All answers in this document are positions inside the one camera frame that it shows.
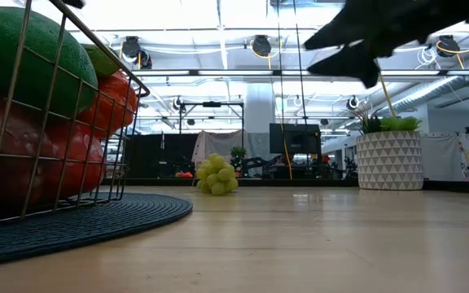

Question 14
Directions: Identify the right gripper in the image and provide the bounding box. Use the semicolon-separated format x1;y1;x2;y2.
302;0;469;90

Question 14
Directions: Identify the round green lime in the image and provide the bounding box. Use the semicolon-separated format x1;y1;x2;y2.
82;43;121;80

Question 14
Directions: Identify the crinkled orange bell pepper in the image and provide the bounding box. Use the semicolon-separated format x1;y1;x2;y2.
77;69;139;140

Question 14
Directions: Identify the glossy dark red apple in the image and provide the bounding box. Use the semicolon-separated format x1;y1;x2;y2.
0;91;107;223

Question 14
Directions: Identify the green grape bunch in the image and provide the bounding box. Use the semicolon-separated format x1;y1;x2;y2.
195;152;239;197

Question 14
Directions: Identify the black monitor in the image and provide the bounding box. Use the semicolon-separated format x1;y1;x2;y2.
269;123;322;156

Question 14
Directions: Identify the succulent in white pot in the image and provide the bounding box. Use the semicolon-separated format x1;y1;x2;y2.
355;103;424;191

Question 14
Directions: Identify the small background potted plant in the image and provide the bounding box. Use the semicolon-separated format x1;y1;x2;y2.
230;146;248;172

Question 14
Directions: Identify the white draped cloth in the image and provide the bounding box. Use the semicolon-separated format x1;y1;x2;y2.
191;129;248;164

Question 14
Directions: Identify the round dark blue mat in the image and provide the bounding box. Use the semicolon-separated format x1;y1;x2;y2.
0;192;194;269

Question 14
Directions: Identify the yellow cable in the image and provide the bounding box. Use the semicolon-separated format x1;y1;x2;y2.
379;72;398;118

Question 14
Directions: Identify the black background frame rig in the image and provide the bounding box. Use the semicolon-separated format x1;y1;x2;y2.
178;100;246;138

